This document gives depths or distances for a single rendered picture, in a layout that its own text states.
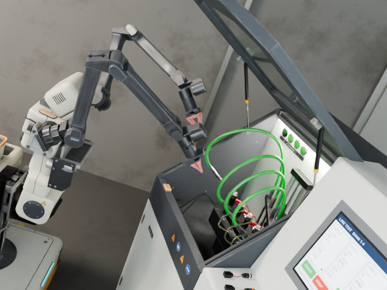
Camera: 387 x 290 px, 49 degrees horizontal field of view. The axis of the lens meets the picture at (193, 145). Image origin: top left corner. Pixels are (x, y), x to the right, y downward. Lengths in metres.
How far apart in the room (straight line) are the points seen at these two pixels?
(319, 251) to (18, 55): 2.85
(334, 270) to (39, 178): 1.33
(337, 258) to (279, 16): 2.19
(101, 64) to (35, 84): 2.24
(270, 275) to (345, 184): 0.46
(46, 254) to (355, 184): 1.74
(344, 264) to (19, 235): 1.84
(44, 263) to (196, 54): 1.87
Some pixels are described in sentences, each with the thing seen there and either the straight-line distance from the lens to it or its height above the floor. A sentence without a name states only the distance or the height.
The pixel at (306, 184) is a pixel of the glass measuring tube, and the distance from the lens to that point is 2.02.
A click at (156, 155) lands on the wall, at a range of 3.71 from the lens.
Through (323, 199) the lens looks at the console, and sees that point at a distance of 1.67.
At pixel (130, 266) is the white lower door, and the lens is 2.54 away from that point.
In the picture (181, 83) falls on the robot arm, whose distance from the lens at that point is 2.00.
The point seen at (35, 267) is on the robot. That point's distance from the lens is 2.53.
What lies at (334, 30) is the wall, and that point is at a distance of 3.47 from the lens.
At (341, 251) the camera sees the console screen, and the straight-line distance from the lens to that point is 1.58.
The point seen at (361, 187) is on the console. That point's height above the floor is 1.52.
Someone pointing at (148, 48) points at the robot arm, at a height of 1.54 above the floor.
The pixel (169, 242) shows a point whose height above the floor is 0.82.
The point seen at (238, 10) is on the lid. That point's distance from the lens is 1.33.
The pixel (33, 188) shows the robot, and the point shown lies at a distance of 2.11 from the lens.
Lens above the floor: 2.05
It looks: 24 degrees down
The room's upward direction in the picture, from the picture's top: 21 degrees clockwise
